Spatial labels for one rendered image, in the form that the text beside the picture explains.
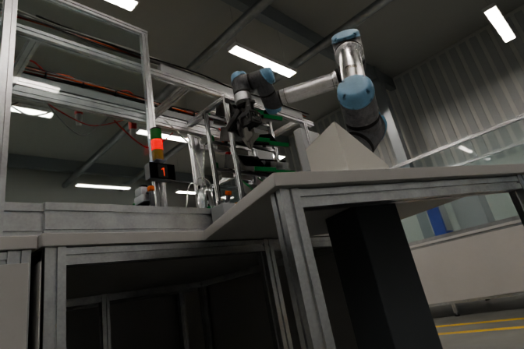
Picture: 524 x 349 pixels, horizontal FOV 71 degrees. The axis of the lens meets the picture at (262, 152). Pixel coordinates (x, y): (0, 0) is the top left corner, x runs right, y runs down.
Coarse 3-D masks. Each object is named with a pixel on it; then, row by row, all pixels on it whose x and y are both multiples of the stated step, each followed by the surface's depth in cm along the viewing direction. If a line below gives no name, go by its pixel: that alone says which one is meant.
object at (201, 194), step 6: (198, 186) 264; (204, 186) 261; (198, 192) 257; (204, 192) 256; (210, 192) 257; (198, 198) 256; (204, 198) 254; (210, 198) 255; (198, 204) 255; (204, 204) 253; (210, 204) 254
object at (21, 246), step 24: (0, 240) 79; (24, 240) 82; (0, 264) 79; (24, 264) 81; (0, 288) 76; (24, 288) 79; (0, 312) 75; (24, 312) 78; (0, 336) 73; (24, 336) 76
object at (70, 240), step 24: (48, 240) 84; (72, 240) 88; (96, 240) 91; (120, 240) 96; (144, 240) 101; (168, 240) 106; (192, 240) 111; (240, 240) 128; (120, 264) 127; (144, 264) 138; (168, 264) 151; (192, 264) 166; (216, 264) 185; (240, 264) 209; (72, 288) 165; (96, 288) 183; (120, 288) 207; (144, 288) 237
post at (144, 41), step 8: (144, 40) 185; (144, 48) 183; (144, 56) 181; (144, 64) 179; (144, 72) 178; (152, 96) 175; (152, 104) 173; (152, 112) 171; (152, 120) 170; (160, 184) 159; (160, 192) 157; (160, 200) 156
